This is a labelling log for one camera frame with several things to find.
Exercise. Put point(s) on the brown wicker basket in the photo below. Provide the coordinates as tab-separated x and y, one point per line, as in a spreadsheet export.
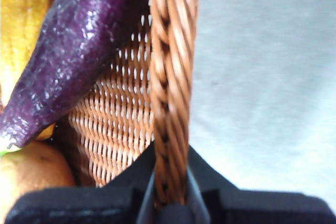
173	77

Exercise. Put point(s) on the yellow corn cob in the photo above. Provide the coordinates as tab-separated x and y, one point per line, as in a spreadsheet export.
21	24

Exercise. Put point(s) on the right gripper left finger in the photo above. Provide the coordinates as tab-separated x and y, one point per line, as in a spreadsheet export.
78	205

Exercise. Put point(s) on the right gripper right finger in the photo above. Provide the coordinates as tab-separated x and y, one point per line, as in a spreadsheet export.
262	208

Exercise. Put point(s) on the purple eggplant with green stem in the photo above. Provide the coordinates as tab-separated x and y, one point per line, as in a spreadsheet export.
73	51

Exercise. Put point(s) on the brown potato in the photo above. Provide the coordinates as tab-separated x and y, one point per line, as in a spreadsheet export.
34	169

